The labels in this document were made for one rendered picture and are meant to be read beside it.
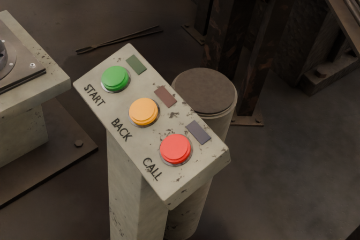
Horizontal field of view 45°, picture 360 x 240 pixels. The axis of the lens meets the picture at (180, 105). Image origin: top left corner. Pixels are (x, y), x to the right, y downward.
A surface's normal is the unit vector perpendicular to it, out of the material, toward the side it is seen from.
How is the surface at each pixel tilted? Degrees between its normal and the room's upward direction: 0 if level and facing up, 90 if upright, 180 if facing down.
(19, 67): 2
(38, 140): 90
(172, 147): 20
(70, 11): 1
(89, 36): 0
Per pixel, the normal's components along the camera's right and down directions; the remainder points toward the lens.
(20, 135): 0.66, 0.61
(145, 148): -0.17, -0.47
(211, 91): 0.11, -0.65
